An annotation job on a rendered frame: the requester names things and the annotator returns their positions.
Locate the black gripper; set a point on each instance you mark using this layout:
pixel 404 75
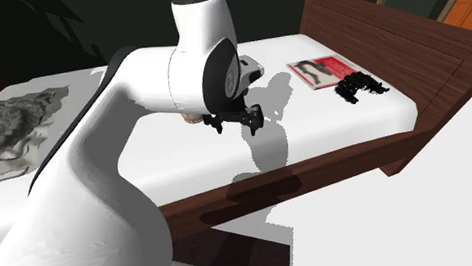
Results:
pixel 235 107

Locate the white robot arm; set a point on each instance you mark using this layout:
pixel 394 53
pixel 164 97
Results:
pixel 101 154

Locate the tan round object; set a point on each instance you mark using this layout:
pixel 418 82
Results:
pixel 190 118

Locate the wooden bed with white mattress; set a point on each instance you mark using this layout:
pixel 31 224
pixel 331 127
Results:
pixel 205 158

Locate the red magazine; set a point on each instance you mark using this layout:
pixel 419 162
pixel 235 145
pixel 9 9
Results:
pixel 329 70

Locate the black jagged object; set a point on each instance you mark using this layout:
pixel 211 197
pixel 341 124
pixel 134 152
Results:
pixel 357 86

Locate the grey crumpled blanket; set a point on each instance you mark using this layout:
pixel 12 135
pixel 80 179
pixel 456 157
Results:
pixel 12 122

